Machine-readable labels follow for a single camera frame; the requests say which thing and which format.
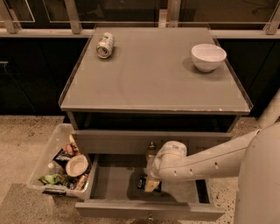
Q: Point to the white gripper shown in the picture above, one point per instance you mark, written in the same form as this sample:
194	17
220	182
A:
153	170

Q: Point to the blue rxbar blueberry packet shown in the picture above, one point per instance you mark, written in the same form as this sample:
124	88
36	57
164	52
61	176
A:
142	181

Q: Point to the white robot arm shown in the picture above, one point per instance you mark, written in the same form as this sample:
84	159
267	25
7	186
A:
253	158

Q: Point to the open grey middle drawer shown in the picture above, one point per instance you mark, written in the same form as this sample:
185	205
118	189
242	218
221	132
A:
114	192

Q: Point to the closed grey top drawer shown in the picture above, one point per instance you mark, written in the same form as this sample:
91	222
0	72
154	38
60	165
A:
138	142

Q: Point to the grey drawer cabinet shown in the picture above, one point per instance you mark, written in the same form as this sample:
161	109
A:
150	83

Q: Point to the orange snack bar in bin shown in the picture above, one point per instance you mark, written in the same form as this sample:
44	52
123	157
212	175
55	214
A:
81	182

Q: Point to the white paper bowl in bin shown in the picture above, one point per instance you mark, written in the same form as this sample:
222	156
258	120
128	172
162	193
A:
76	166

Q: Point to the clear plastic storage bin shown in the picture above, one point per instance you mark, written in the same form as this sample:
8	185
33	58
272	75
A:
61	138

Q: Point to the dark snack packet in bin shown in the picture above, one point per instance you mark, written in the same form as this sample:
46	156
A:
61	158

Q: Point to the clear plastic bottle in bin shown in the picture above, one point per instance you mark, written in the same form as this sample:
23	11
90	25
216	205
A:
55	169

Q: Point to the green snack bag in bin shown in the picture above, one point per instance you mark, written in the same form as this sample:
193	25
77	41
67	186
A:
52	179

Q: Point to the white ceramic bowl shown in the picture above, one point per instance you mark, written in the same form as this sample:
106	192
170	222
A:
207	57

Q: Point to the crushed green soda can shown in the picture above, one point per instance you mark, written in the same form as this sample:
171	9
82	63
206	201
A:
105	45

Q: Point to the metal window railing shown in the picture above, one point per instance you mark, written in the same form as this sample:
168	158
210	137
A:
79	15

